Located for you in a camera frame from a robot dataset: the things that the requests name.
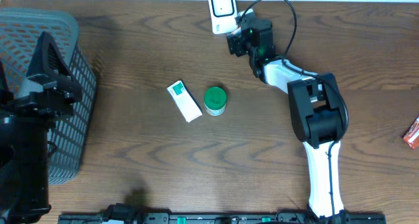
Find green lid jar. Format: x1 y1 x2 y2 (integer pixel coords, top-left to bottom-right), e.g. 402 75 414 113
204 86 227 117

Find white green Panadol box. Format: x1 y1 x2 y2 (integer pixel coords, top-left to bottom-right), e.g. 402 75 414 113
167 80 202 122

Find long orange sachet pack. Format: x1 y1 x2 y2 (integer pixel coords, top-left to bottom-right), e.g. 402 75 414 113
403 117 419 149

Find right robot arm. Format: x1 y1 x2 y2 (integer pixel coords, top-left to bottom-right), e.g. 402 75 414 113
227 12 348 222

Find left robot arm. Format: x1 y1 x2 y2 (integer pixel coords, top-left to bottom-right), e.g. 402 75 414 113
1 31 83 223

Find white barcode scanner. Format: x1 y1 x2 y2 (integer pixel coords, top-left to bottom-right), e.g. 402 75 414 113
208 0 238 35

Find grey plastic basket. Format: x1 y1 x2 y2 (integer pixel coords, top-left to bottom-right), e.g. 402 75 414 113
1 8 97 185

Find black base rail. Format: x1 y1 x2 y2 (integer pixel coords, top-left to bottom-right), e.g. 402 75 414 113
58 203 386 224

